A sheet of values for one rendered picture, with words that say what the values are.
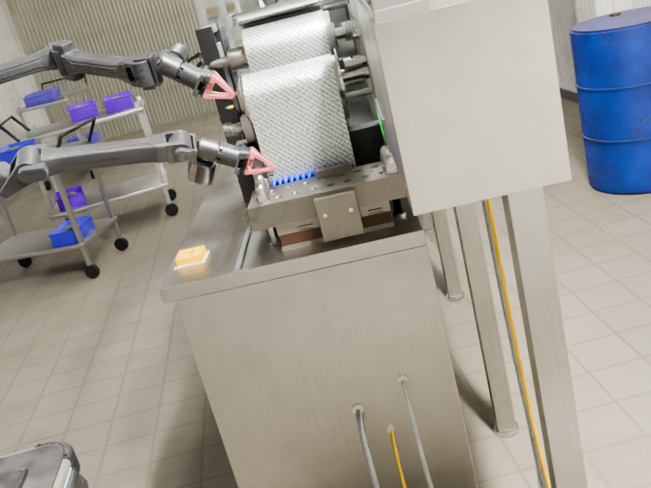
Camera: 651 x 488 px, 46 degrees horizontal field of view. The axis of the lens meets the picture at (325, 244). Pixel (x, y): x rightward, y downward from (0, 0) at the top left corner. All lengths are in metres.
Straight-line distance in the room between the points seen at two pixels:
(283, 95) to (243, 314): 0.57
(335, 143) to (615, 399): 1.31
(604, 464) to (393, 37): 1.65
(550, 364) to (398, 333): 0.59
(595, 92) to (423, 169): 3.20
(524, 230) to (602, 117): 3.06
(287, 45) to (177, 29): 8.51
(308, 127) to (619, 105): 2.54
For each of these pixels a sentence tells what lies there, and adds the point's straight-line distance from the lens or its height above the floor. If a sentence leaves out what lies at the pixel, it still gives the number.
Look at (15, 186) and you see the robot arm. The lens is 2.10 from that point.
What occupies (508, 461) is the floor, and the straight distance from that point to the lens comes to 2.54.
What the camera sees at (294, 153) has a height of 1.09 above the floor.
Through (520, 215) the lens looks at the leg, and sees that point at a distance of 1.33.
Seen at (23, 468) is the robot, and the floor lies 0.26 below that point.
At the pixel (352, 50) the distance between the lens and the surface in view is 3.05.
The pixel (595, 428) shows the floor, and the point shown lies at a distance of 2.64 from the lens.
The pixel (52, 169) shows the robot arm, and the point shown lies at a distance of 2.08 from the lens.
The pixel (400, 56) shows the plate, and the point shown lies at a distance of 1.17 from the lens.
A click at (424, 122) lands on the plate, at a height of 1.28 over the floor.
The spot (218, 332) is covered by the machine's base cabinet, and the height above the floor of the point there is 0.75.
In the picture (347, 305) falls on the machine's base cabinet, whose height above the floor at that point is 0.75.
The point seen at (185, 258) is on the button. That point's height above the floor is 0.92.
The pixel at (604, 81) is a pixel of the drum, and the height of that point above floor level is 0.62.
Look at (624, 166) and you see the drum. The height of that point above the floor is 0.17.
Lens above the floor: 1.54
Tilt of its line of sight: 20 degrees down
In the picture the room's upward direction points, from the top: 14 degrees counter-clockwise
